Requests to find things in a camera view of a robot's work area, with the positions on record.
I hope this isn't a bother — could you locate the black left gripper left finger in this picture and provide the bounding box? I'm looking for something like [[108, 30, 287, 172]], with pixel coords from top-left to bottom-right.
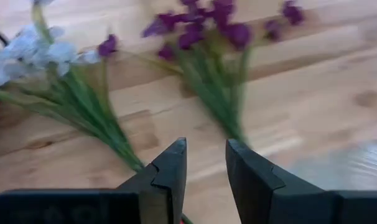
[[0, 137, 188, 224]]

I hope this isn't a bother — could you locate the purple artificial flower bunch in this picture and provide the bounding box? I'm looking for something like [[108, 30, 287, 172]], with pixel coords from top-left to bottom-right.
[[96, 0, 305, 147]]

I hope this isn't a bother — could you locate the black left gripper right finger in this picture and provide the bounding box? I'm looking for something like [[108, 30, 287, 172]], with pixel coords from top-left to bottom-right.
[[225, 138, 377, 224]]

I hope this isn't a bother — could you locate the white artificial flower bunch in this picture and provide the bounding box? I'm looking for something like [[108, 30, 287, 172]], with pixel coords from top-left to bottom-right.
[[0, 0, 146, 174]]

